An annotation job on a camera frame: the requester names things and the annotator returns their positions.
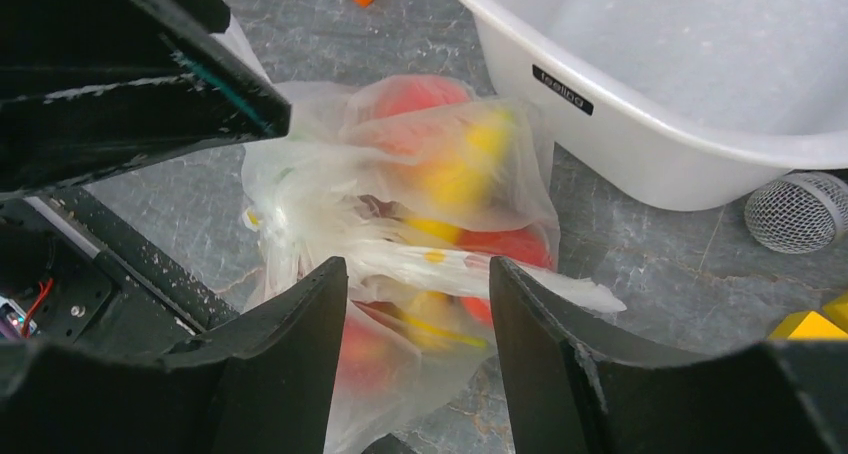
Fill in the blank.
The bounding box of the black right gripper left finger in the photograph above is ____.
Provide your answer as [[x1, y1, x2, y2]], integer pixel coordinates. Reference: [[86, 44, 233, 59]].
[[1, 257, 348, 453]]

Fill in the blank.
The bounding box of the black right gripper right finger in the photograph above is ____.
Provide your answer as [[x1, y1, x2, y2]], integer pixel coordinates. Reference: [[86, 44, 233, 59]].
[[490, 257, 847, 453]]

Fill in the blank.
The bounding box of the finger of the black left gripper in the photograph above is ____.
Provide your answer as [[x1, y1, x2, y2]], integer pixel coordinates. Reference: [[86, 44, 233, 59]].
[[1, 0, 291, 199]]

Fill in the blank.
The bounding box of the translucent plastic bag with fruits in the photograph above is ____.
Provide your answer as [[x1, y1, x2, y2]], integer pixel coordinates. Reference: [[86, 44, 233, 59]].
[[241, 75, 625, 453]]

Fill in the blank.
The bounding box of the black microphone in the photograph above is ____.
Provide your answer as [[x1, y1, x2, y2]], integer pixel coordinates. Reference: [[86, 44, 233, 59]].
[[744, 171, 847, 254]]

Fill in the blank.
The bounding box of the white plastic basin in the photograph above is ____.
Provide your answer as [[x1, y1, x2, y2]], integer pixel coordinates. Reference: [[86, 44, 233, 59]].
[[458, 0, 847, 211]]

